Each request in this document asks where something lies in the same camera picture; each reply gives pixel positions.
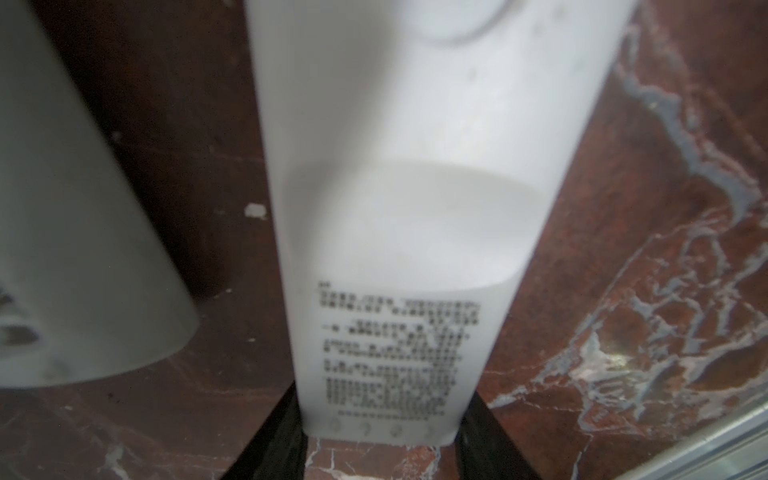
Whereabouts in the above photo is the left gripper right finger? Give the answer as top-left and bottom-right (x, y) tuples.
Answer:
(455, 392), (540, 480)

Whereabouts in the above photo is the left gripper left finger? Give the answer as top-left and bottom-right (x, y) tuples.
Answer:
(221, 383), (308, 480)

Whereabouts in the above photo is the white remote with coloured buttons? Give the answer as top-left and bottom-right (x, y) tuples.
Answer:
(1, 1), (198, 389)

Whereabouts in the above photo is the white remote control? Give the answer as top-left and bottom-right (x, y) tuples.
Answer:
(245, 1), (636, 446)

